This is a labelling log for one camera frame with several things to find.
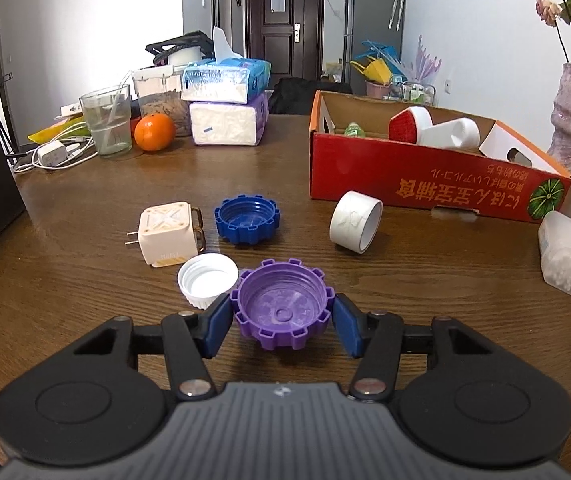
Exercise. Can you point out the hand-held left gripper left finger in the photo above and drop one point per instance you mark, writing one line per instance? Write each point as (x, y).
(218, 325)

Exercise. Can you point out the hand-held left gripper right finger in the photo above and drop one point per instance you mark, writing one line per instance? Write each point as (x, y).
(348, 327)

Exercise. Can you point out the white bottle cap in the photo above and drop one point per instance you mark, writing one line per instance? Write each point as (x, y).
(203, 277)

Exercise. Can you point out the purple bottle cap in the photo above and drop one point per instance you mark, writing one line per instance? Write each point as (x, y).
(283, 305)

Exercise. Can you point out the clear cotton swab box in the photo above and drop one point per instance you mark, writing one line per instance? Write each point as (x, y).
(565, 255)

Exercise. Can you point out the beige plug charger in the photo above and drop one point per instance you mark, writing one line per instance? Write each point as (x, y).
(165, 235)

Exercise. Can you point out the white tape roll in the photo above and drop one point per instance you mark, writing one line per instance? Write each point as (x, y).
(353, 220)

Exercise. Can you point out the blue bottle cap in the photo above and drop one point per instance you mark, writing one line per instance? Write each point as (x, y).
(246, 217)

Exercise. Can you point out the red cardboard box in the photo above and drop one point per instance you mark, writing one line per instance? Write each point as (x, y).
(415, 180)

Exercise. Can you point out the green spray bottle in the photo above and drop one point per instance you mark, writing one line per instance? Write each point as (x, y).
(354, 130)

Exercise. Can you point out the red and white lint brush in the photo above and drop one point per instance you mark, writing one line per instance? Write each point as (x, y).
(440, 132)

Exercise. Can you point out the purple tissue pack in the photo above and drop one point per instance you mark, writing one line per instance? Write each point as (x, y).
(225, 125)

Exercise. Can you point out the orange fruit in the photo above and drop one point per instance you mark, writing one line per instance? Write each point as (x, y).
(155, 132)

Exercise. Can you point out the clear glass cup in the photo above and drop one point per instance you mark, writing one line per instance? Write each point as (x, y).
(107, 120)

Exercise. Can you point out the clear plastic food container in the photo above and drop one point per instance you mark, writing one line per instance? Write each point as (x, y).
(158, 95)

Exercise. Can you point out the pink bucket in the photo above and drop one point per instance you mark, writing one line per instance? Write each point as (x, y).
(378, 90)

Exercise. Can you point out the blue tissue pack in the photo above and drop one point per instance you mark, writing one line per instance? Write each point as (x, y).
(225, 80)

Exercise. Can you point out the cardboard boxes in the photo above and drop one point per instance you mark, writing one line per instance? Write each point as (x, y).
(334, 72)

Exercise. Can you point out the yellow packet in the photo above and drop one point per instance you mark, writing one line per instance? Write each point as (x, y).
(47, 132)

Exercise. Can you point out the yellow hangers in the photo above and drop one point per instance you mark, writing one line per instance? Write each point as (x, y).
(375, 71)

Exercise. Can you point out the purple feather decoration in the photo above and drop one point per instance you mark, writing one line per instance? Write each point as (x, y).
(428, 65)

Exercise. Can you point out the blue hangers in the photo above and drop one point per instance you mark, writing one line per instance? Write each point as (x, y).
(380, 52)

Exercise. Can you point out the black and white appliance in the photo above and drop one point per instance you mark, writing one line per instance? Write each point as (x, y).
(180, 50)

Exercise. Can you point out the dark brown door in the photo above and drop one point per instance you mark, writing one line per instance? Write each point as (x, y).
(285, 45)

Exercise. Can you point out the black tripod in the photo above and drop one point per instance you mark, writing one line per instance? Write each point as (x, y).
(0, 125)

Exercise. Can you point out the grey fridge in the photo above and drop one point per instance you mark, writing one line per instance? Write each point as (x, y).
(370, 15)

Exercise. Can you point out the side room door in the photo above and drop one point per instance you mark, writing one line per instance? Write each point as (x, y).
(221, 5)

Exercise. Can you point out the paper sheet on door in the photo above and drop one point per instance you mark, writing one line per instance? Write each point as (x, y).
(277, 1)

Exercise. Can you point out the wall socket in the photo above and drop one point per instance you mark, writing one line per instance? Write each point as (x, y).
(448, 85)

